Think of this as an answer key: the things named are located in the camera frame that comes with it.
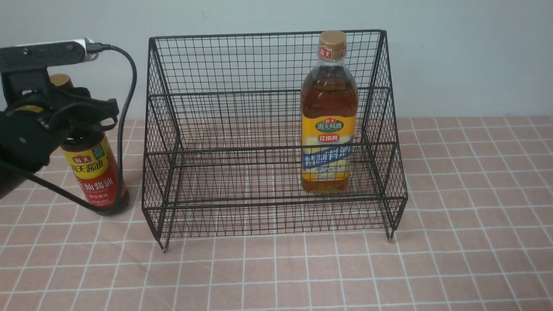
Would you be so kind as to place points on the dark soy sauce bottle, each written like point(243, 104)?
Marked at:
point(94, 166)

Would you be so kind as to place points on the pink checkered tablecloth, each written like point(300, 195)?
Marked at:
point(476, 236)

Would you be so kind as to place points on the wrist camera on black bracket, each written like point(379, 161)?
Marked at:
point(25, 67)

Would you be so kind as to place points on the black wire mesh shelf rack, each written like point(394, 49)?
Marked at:
point(222, 152)

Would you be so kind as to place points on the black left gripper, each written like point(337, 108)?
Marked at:
point(36, 125)

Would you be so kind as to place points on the amber cooking wine bottle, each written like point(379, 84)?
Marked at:
point(329, 105)

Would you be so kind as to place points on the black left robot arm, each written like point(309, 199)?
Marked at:
point(6, 177)

